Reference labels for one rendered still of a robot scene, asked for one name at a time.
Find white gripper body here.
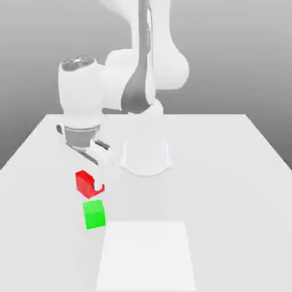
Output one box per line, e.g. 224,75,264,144
62,143,117,183

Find small red cube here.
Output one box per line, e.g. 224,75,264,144
75,169,106,200

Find small green cube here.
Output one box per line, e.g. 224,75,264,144
82,199,107,230

